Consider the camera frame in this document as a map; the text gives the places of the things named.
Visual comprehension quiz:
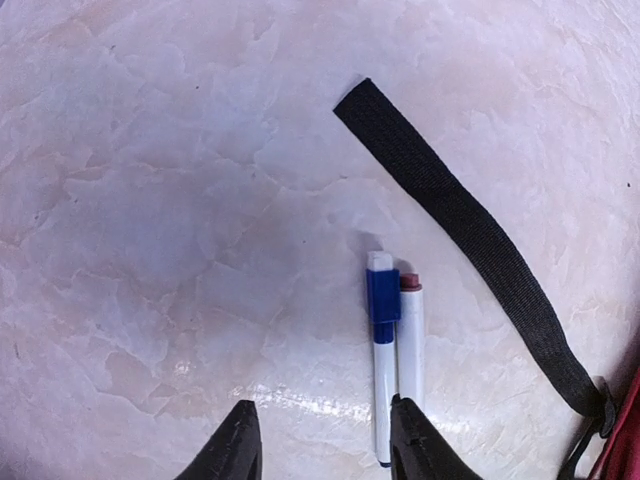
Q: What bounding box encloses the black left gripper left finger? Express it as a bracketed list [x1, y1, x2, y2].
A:
[179, 400, 262, 480]

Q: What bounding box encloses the red student backpack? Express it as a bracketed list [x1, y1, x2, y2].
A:
[334, 79, 639, 479]

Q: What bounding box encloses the white marker blue cap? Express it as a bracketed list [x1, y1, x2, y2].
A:
[366, 251, 401, 468]

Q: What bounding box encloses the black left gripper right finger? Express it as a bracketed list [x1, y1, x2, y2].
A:
[390, 394, 481, 480]

